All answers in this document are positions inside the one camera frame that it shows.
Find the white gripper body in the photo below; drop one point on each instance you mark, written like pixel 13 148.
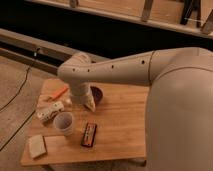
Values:
pixel 88 101

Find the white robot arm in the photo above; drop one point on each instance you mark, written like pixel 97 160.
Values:
pixel 179 108

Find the white ceramic cup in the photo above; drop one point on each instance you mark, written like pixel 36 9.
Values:
pixel 63 123

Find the dark purple bowl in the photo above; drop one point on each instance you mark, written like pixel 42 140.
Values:
pixel 97 94

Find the black and red box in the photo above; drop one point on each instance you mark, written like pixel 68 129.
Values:
pixel 89 135

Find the wooden board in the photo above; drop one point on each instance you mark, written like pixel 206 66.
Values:
pixel 120 130

